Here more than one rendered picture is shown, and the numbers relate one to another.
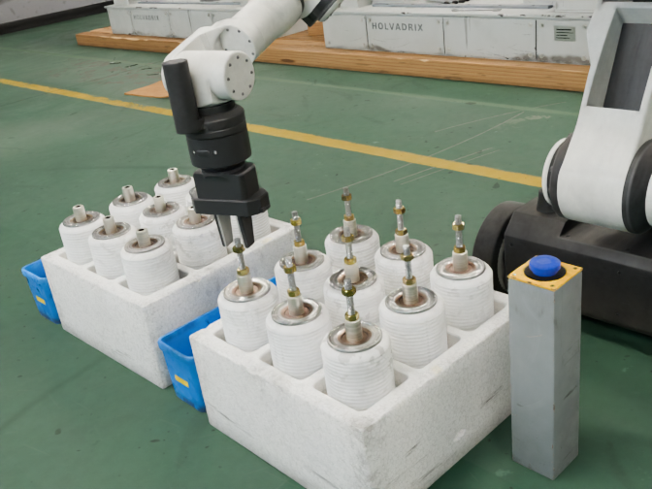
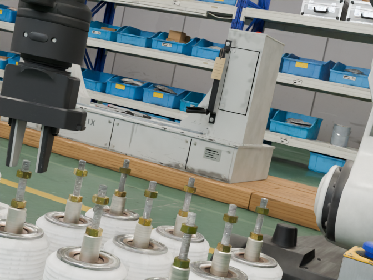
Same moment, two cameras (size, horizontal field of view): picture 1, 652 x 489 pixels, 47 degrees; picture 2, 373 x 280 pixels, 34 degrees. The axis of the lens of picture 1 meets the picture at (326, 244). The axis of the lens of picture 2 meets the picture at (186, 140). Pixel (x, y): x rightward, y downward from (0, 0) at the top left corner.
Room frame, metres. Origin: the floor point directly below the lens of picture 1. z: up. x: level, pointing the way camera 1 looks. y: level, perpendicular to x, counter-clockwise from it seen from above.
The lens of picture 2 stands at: (0.29, 0.26, 0.47)
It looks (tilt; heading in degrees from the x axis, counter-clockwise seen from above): 5 degrees down; 337
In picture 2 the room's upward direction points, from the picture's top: 12 degrees clockwise
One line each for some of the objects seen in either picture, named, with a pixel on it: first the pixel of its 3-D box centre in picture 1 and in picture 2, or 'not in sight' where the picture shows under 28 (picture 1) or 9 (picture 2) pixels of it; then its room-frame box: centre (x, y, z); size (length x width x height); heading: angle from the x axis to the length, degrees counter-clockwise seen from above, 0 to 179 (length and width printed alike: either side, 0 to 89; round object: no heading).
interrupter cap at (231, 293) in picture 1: (246, 290); (13, 230); (1.05, 0.13, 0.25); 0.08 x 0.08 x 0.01
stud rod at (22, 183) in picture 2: (241, 260); (21, 189); (1.05, 0.13, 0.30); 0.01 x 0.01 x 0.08
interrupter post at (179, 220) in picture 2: (402, 243); (181, 226); (1.12, -0.12, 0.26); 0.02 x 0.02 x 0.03
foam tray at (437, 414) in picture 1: (363, 366); not in sight; (1.04, -0.03, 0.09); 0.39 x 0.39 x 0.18; 41
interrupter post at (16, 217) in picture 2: (244, 282); (15, 220); (1.05, 0.13, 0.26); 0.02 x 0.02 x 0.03
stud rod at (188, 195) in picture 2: (400, 221); (187, 201); (1.12, -0.12, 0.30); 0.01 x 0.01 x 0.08
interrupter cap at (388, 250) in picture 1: (403, 249); (180, 234); (1.12, -0.12, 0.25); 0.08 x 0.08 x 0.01
